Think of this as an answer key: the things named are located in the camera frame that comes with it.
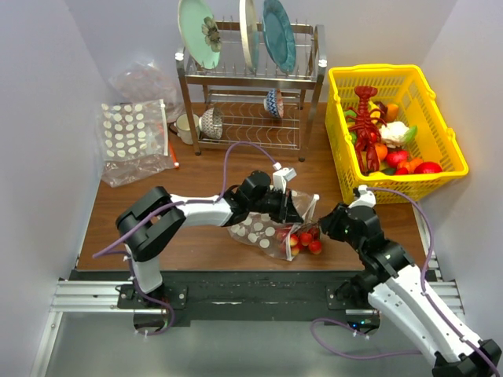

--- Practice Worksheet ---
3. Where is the crumpled clear plastic bag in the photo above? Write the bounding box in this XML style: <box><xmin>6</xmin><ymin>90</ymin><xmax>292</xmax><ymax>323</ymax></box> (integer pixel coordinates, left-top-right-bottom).
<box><xmin>108</xmin><ymin>61</ymin><xmax>185</xmax><ymax>123</ymax></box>

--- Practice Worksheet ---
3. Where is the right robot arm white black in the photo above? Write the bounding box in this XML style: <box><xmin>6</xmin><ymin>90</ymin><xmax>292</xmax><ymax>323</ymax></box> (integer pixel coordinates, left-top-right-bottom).
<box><xmin>319</xmin><ymin>203</ymin><xmax>502</xmax><ymax>376</ymax></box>

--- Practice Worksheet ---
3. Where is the metal dish rack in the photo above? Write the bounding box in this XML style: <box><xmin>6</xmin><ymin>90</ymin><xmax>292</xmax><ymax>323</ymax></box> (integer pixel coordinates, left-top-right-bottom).
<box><xmin>174</xmin><ymin>20</ymin><xmax>327</xmax><ymax>161</ymax></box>

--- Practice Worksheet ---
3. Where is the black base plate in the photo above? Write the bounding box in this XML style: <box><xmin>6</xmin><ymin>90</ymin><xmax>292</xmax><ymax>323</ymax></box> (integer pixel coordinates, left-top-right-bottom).
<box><xmin>116</xmin><ymin>269</ymin><xmax>398</xmax><ymax>329</ymax></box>

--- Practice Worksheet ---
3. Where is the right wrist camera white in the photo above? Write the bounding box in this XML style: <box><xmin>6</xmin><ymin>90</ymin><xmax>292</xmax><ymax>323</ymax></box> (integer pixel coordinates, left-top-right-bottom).
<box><xmin>349</xmin><ymin>185</ymin><xmax>376</xmax><ymax>208</ymax></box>

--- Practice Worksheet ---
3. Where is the dark teal plate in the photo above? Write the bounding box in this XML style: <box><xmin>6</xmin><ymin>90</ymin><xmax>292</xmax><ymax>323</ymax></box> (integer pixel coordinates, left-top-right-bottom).
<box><xmin>263</xmin><ymin>0</ymin><xmax>296</xmax><ymax>75</ymax></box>

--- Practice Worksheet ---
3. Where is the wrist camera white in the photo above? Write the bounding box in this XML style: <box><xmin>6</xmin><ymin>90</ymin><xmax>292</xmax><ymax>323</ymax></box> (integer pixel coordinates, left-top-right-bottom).
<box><xmin>349</xmin><ymin>185</ymin><xmax>376</xmax><ymax>208</ymax></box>
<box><xmin>272</xmin><ymin>167</ymin><xmax>296</xmax><ymax>194</ymax></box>

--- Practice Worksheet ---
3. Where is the orange marker pen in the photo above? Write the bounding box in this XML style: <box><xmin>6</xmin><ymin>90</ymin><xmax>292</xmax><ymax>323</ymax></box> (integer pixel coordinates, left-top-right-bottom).
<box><xmin>168</xmin><ymin>139</ymin><xmax>180</xmax><ymax>169</ymax></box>

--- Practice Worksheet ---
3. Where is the red toy apple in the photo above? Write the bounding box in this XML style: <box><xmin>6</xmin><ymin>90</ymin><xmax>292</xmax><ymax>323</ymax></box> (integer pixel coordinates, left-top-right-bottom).
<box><xmin>414</xmin><ymin>162</ymin><xmax>443</xmax><ymax>174</ymax></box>

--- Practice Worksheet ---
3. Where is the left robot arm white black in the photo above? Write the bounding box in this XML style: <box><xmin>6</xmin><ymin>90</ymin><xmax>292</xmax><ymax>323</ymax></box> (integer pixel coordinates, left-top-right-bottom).
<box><xmin>116</xmin><ymin>168</ymin><xmax>303</xmax><ymax>308</ymax></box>

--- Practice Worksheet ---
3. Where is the mint green flower plate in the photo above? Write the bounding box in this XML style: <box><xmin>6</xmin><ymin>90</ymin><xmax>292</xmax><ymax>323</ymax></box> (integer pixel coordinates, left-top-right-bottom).
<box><xmin>178</xmin><ymin>0</ymin><xmax>222</xmax><ymax>70</ymax></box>

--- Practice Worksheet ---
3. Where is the aluminium rail frame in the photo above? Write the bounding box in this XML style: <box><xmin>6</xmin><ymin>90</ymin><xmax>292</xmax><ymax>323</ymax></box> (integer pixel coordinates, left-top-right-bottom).
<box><xmin>29</xmin><ymin>254</ymin><xmax>484</xmax><ymax>377</ymax></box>

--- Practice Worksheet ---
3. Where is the green toy vegetable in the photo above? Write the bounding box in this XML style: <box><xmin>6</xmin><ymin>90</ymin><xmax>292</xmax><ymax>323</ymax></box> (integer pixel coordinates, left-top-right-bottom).
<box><xmin>402</xmin><ymin>126</ymin><xmax>418</xmax><ymax>145</ymax></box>

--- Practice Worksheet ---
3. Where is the yellow plastic basket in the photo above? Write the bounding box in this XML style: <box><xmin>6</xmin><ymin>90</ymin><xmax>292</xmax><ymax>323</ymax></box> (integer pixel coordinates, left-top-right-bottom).
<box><xmin>325</xmin><ymin>64</ymin><xmax>468</xmax><ymax>203</ymax></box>

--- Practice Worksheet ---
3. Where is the cream enamel mug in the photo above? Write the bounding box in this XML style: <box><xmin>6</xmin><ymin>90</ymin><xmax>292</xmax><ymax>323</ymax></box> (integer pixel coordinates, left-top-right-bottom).
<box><xmin>169</xmin><ymin>113</ymin><xmax>200</xmax><ymax>145</ymax></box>

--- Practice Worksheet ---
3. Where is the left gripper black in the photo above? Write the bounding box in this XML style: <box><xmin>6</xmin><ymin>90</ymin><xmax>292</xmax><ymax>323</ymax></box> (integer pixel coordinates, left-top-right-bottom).
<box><xmin>248</xmin><ymin>187</ymin><xmax>303</xmax><ymax>225</ymax></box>

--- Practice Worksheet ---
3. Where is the polka dot zip bag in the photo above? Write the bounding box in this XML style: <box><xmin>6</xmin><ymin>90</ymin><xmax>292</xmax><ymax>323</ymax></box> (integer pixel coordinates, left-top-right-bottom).
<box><xmin>228</xmin><ymin>191</ymin><xmax>320</xmax><ymax>262</ymax></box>

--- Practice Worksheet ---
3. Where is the white toy cauliflower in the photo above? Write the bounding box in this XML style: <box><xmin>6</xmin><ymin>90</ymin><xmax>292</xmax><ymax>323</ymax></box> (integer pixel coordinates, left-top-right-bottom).
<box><xmin>379</xmin><ymin>121</ymin><xmax>409</xmax><ymax>148</ymax></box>

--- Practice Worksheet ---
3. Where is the polka dot bag stack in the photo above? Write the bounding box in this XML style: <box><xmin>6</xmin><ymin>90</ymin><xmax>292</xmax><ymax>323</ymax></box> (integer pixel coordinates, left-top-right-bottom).
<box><xmin>97</xmin><ymin>99</ymin><xmax>175</xmax><ymax>188</ymax></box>

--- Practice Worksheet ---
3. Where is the patterned grey bowl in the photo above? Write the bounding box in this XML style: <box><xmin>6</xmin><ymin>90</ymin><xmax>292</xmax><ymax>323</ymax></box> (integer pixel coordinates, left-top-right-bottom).
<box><xmin>199</xmin><ymin>107</ymin><xmax>223</xmax><ymax>140</ymax></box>

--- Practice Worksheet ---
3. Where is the cream rimmed plate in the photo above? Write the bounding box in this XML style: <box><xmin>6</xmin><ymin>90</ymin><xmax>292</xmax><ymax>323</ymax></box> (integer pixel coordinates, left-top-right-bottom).
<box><xmin>239</xmin><ymin>0</ymin><xmax>259</xmax><ymax>74</ymax></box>

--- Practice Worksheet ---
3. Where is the blue patterned bowl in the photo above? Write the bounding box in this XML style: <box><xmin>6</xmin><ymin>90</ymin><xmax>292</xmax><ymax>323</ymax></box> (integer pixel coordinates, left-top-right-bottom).
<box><xmin>263</xmin><ymin>89</ymin><xmax>284</xmax><ymax>119</ymax></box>

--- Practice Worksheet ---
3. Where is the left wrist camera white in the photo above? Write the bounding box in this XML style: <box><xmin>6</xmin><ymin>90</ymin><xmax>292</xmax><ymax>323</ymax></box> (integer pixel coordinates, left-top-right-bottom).
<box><xmin>272</xmin><ymin>167</ymin><xmax>296</xmax><ymax>194</ymax></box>

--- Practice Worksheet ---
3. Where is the orange toy pumpkin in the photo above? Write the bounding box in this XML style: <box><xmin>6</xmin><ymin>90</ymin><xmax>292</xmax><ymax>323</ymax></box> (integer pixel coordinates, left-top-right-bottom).
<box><xmin>395</xmin><ymin>158</ymin><xmax>424</xmax><ymax>175</ymax></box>

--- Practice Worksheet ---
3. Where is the red toy lobster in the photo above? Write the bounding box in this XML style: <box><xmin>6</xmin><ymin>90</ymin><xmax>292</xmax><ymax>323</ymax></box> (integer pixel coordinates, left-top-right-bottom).
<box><xmin>344</xmin><ymin>86</ymin><xmax>385</xmax><ymax>174</ymax></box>

